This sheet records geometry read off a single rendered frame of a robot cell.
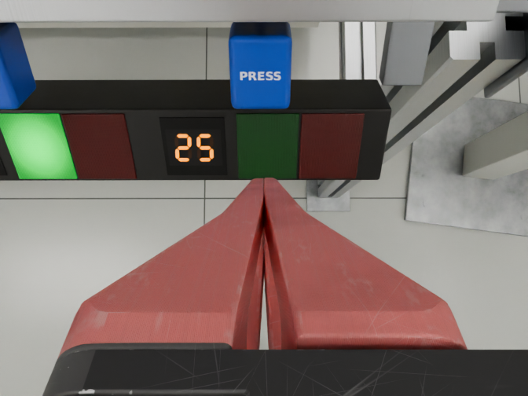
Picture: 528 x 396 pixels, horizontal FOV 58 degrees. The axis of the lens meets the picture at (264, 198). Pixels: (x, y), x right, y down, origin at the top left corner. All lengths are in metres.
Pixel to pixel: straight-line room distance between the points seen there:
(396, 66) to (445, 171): 0.71
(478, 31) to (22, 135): 0.24
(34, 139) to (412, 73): 0.18
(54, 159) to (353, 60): 0.44
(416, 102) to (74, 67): 0.78
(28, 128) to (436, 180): 0.79
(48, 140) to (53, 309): 0.73
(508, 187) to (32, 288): 0.89
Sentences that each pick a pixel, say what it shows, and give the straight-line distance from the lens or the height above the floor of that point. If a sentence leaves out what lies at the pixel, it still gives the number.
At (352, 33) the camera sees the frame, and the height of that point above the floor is 0.32.
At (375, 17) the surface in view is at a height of 0.73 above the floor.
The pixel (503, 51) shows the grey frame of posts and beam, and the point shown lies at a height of 0.64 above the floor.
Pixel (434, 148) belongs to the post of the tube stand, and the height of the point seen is 0.01.
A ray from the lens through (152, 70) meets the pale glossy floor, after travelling 0.97.
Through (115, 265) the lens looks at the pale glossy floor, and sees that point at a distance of 0.92.
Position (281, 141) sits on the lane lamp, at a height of 0.66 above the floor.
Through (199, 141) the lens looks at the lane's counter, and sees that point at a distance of 0.23.
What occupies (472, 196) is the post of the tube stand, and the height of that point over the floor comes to 0.01.
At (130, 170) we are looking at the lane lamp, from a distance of 0.25.
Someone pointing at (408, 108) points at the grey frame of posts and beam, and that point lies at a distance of 0.36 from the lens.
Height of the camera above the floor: 0.88
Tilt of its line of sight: 83 degrees down
